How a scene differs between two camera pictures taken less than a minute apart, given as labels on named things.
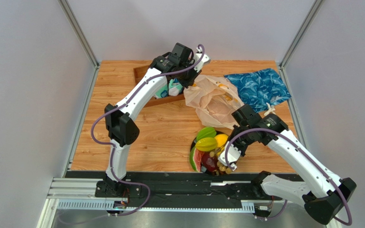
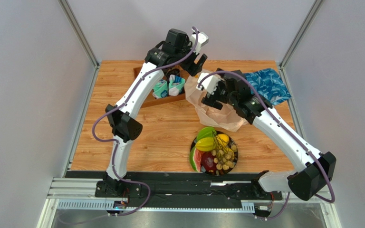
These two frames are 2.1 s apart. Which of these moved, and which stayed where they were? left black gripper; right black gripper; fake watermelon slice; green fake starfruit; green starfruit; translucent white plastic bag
Moved: left black gripper; right black gripper
Stayed: green starfruit; green fake starfruit; fake watermelon slice; translucent white plastic bag
